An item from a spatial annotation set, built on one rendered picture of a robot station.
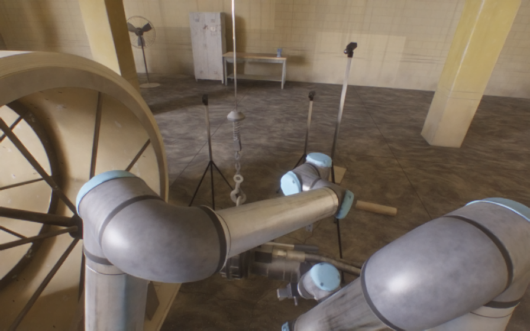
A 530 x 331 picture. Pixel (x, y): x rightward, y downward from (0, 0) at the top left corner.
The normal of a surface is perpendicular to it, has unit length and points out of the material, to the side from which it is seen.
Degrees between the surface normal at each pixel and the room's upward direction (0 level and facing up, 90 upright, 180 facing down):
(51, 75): 90
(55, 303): 3
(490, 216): 5
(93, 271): 74
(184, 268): 85
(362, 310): 93
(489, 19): 90
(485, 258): 36
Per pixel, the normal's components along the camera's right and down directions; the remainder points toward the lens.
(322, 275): 0.16, -0.66
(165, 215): 0.25, -0.78
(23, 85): 0.99, 0.10
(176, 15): -0.15, 0.50
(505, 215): 0.04, -0.84
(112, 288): 0.29, 0.35
